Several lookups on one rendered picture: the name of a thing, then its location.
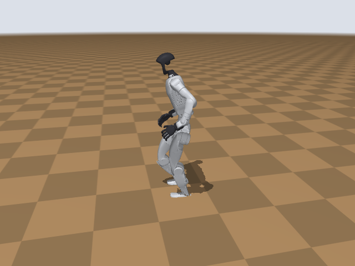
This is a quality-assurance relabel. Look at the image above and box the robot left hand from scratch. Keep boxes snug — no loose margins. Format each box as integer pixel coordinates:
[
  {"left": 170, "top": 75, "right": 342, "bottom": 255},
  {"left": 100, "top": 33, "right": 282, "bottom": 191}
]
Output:
[{"left": 161, "top": 123, "right": 183, "bottom": 141}]

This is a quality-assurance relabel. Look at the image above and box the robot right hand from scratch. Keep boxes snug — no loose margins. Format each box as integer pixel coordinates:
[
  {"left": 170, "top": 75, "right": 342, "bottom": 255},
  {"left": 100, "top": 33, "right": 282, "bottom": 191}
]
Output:
[{"left": 158, "top": 109, "right": 175, "bottom": 127}]

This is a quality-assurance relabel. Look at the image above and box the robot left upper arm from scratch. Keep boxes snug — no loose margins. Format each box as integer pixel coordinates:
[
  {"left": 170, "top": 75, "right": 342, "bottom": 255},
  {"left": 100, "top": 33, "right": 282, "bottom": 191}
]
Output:
[{"left": 169, "top": 78, "right": 197, "bottom": 108}]

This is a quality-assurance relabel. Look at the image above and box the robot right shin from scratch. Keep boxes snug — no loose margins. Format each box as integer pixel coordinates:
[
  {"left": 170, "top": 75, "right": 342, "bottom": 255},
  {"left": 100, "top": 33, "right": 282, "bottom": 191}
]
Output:
[{"left": 156, "top": 161, "right": 172, "bottom": 175}]

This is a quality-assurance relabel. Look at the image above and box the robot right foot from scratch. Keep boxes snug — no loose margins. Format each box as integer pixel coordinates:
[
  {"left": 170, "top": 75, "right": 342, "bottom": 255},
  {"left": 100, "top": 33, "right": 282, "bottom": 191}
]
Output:
[{"left": 167, "top": 178, "right": 189, "bottom": 185}]

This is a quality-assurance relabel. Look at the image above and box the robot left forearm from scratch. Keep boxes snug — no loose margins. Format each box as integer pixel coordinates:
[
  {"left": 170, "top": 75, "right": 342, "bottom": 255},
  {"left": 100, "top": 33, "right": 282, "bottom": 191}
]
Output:
[{"left": 176, "top": 99, "right": 194, "bottom": 128}]

